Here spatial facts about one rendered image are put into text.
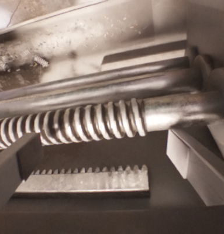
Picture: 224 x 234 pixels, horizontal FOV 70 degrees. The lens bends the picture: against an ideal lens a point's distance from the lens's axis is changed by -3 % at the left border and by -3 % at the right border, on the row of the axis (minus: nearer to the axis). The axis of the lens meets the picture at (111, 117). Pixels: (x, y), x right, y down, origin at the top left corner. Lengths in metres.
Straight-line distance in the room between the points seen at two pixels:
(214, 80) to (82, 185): 0.18
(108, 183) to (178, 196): 0.08
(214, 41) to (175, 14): 0.26
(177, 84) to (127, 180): 0.13
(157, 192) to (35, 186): 0.15
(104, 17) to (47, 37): 0.16
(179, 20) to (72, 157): 0.38
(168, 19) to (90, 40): 0.19
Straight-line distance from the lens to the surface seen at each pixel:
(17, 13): 1.01
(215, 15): 0.21
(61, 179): 0.22
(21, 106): 0.28
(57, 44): 0.50
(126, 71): 0.26
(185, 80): 0.22
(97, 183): 0.20
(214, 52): 0.21
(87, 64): 0.49
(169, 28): 0.47
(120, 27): 0.46
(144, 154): 0.24
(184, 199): 0.20
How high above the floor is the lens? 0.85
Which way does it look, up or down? 50 degrees down
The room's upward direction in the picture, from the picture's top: 172 degrees counter-clockwise
